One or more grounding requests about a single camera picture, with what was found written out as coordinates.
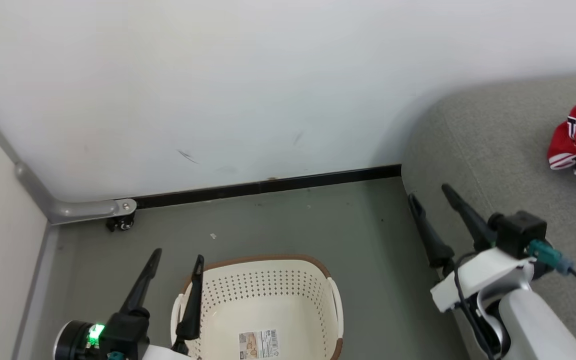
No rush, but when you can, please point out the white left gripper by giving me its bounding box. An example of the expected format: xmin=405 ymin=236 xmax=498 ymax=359
xmin=53 ymin=248 xmax=205 ymax=360

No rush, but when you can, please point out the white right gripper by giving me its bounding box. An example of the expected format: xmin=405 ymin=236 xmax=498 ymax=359
xmin=407 ymin=183 xmax=537 ymax=314

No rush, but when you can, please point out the cream perforated laundry basket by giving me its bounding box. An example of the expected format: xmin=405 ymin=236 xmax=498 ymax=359
xmin=170 ymin=254 xmax=345 ymax=360

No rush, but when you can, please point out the grey fabric sofa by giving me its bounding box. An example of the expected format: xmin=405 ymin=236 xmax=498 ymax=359
xmin=401 ymin=72 xmax=576 ymax=360

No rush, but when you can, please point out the printed paper label sticker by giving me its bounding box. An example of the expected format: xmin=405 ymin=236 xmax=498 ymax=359
xmin=238 ymin=329 xmax=281 ymax=360

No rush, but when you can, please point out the grey partition leg with caster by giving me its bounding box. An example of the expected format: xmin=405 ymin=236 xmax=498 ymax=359
xmin=0 ymin=89 xmax=138 ymax=360

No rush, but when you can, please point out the black baseboard strip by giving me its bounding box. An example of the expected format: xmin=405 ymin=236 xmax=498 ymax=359
xmin=133 ymin=164 xmax=402 ymax=210

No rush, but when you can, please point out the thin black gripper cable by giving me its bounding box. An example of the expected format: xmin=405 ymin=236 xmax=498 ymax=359
xmin=452 ymin=251 xmax=496 ymax=360

